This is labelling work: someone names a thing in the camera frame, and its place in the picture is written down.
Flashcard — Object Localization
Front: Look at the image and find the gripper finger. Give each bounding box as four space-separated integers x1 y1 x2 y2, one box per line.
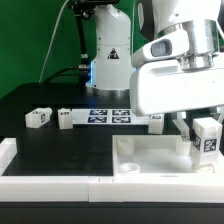
216 107 224 124
171 112 190 142

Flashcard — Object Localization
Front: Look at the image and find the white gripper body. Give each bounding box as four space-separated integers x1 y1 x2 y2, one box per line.
130 57 224 116

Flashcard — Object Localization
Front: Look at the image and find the white square tabletop tray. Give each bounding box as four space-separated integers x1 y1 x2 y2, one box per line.
112 135 215 175

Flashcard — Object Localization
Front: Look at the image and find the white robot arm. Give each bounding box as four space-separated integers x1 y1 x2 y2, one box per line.
86 0 224 116

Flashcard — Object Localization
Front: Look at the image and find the white U-shaped fence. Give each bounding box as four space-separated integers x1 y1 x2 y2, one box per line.
0 138 224 203

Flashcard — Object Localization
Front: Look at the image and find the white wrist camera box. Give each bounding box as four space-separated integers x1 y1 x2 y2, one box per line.
131 30 190 68

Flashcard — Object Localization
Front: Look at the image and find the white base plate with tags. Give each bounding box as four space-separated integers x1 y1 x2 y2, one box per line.
72 109 149 125

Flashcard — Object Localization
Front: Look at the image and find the black cable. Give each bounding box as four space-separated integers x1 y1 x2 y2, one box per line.
43 67 92 84

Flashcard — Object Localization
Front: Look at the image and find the black camera stand pole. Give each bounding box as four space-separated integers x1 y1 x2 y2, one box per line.
67 0 120 84

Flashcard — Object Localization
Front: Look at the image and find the white cable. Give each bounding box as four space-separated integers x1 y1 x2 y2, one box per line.
38 0 70 84

